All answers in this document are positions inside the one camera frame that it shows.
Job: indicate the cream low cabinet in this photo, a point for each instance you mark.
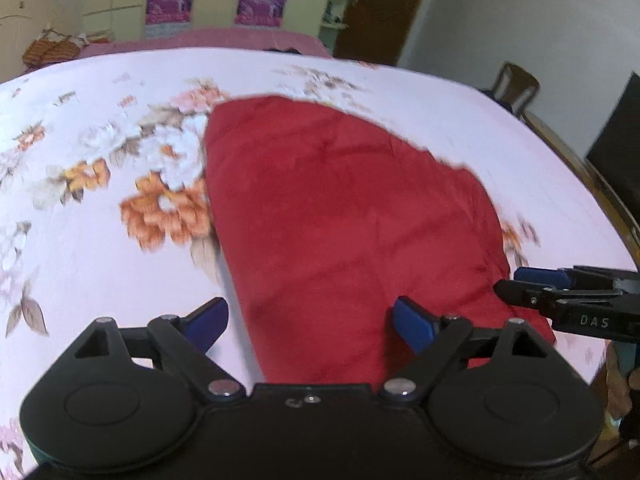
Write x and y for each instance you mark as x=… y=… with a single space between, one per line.
x=30 y=15

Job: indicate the orange woven basket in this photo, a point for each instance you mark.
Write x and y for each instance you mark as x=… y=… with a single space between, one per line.
x=52 y=49

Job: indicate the red padded jacket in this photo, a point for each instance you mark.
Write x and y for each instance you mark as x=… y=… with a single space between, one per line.
x=350 y=240

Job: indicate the pale green wall shelf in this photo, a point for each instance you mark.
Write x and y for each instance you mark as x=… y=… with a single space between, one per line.
x=340 y=5

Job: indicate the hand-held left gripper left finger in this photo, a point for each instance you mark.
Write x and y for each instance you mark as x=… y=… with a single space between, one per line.
x=210 y=321

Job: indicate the plain pink bedspread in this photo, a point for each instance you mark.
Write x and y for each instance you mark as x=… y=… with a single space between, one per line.
x=210 y=41

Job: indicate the floral pink bed sheet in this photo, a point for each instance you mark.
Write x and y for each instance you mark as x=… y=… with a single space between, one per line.
x=125 y=160

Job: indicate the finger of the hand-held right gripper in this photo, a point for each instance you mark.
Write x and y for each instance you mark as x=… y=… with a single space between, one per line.
x=530 y=296
x=542 y=276

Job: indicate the wooden chair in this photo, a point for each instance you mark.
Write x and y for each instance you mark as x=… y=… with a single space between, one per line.
x=515 y=87

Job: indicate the black screen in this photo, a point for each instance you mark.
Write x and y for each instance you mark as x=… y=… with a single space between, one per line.
x=617 y=140

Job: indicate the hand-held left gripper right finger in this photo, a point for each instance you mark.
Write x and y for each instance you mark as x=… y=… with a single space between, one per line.
x=413 y=324

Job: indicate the wooden bed frame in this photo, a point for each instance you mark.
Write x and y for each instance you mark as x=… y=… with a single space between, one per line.
x=590 y=180

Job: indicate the brown wooden door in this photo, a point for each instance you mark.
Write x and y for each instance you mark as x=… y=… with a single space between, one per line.
x=385 y=10

